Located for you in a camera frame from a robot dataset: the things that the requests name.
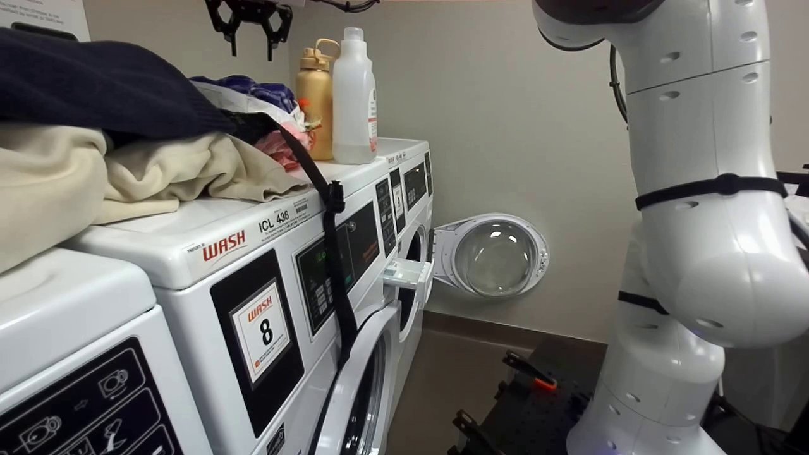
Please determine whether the dark navy garment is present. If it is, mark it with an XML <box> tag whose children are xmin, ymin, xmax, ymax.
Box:
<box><xmin>0</xmin><ymin>29</ymin><xmax>238</xmax><ymax>144</ymax></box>

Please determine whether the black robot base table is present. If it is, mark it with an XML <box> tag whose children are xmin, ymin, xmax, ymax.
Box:
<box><xmin>445</xmin><ymin>336</ymin><xmax>809</xmax><ymax>455</ymax></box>

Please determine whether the black clamp orange tip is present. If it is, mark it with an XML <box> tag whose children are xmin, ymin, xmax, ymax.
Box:
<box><xmin>504</xmin><ymin>352</ymin><xmax>560</xmax><ymax>395</ymax></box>

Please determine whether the right washing machine number 9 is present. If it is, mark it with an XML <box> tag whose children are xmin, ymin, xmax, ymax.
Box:
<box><xmin>378</xmin><ymin>140</ymin><xmax>432</xmax><ymax>400</ymax></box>

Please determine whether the wall instruction poster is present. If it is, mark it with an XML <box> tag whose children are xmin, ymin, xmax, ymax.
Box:
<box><xmin>0</xmin><ymin>0</ymin><xmax>91</xmax><ymax>40</ymax></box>

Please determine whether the beige cloth garment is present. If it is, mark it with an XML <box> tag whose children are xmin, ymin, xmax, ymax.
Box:
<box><xmin>0</xmin><ymin>123</ymin><xmax>302</xmax><ymax>274</ymax></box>

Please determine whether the colourful laundry bag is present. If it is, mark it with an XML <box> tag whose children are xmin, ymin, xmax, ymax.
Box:
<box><xmin>193</xmin><ymin>77</ymin><xmax>311</xmax><ymax>173</ymax></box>

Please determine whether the middle washing machine number 8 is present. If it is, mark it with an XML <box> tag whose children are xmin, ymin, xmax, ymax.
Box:
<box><xmin>73</xmin><ymin>159</ymin><xmax>398</xmax><ymax>455</ymax></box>

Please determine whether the gold bottle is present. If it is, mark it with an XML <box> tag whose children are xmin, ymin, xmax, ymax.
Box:
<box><xmin>297</xmin><ymin>37</ymin><xmax>336</xmax><ymax>163</ymax></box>

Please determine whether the left washing machine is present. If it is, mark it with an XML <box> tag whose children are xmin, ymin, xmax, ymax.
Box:
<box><xmin>0</xmin><ymin>248</ymin><xmax>214</xmax><ymax>455</ymax></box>

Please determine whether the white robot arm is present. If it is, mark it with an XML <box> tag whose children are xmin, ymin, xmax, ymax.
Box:
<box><xmin>531</xmin><ymin>0</ymin><xmax>809</xmax><ymax>455</ymax></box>

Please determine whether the white detergent bottle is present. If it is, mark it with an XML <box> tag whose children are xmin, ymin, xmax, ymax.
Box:
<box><xmin>334</xmin><ymin>29</ymin><xmax>375</xmax><ymax>164</ymax></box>

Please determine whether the open washer door glass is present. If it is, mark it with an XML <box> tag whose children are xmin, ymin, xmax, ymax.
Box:
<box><xmin>432</xmin><ymin>213</ymin><xmax>551</xmax><ymax>298</ymax></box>

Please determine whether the black bag strap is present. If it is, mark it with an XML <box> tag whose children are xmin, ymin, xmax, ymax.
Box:
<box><xmin>250</xmin><ymin>112</ymin><xmax>363</xmax><ymax>363</ymax></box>

